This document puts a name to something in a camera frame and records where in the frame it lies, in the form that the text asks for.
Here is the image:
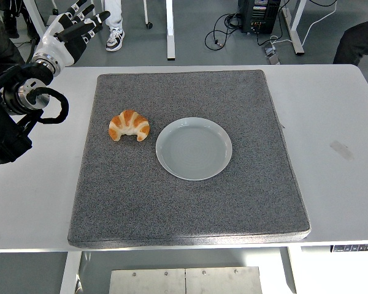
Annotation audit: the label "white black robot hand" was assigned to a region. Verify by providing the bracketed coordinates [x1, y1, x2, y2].
[33, 0, 111, 67]

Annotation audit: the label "golden croissant bread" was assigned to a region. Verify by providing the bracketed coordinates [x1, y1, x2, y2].
[108, 109, 151, 143]

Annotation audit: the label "round grey plate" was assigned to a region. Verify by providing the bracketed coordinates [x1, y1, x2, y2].
[155, 116, 233, 181]

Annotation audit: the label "grey metal plate with screws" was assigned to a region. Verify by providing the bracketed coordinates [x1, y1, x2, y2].
[109, 266, 263, 294]

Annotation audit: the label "white desk leg with foot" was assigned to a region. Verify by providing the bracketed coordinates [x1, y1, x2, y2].
[21, 0, 59, 31]
[282, 0, 306, 56]

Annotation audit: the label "person's legs in black boots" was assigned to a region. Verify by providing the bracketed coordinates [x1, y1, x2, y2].
[1, 0, 39, 40]

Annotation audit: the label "black fabric-covered object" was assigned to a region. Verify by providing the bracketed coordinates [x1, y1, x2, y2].
[0, 6, 26, 83]

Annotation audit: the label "person's leg with sneaker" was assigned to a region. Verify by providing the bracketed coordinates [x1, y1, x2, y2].
[103, 0, 126, 52]

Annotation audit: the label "white leg with caster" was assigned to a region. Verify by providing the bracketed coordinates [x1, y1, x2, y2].
[143, 0, 154, 30]

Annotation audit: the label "black computer tower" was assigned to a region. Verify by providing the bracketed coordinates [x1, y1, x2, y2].
[237, 0, 282, 35]

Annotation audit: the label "grey speckled mat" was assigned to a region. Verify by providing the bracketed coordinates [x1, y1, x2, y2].
[67, 69, 312, 249]

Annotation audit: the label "grey floor power adapter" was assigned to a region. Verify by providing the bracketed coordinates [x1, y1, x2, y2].
[263, 42, 282, 65]

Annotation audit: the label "white table leg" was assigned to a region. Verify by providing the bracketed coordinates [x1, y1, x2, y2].
[278, 246, 303, 294]
[59, 251, 83, 294]

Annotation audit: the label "person's leg in black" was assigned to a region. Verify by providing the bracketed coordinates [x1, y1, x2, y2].
[333, 17, 368, 70]

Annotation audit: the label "table height control panel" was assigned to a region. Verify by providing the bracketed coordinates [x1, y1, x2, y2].
[331, 243, 368, 253]

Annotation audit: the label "white desk leg post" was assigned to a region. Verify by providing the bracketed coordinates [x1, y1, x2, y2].
[166, 0, 176, 61]

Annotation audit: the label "black floor cable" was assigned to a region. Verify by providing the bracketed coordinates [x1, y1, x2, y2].
[204, 12, 243, 50]

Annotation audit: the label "white floor cable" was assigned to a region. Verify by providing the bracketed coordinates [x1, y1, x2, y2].
[269, 0, 339, 47]

